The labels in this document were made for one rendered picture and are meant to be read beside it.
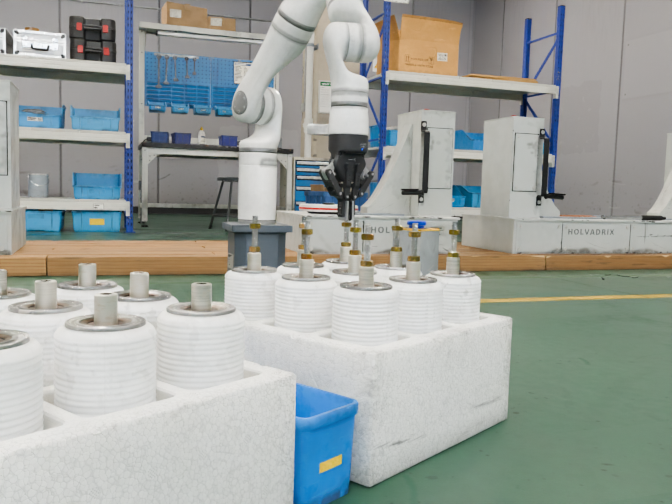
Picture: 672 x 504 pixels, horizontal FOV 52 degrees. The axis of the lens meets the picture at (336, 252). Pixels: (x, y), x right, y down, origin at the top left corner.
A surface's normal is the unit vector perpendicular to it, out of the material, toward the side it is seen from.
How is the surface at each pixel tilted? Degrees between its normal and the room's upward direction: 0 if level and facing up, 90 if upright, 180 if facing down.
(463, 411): 90
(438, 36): 101
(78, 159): 90
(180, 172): 90
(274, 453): 90
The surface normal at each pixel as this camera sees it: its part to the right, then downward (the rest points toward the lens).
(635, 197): -0.95, 0.00
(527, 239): 0.32, 0.10
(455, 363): 0.76, 0.08
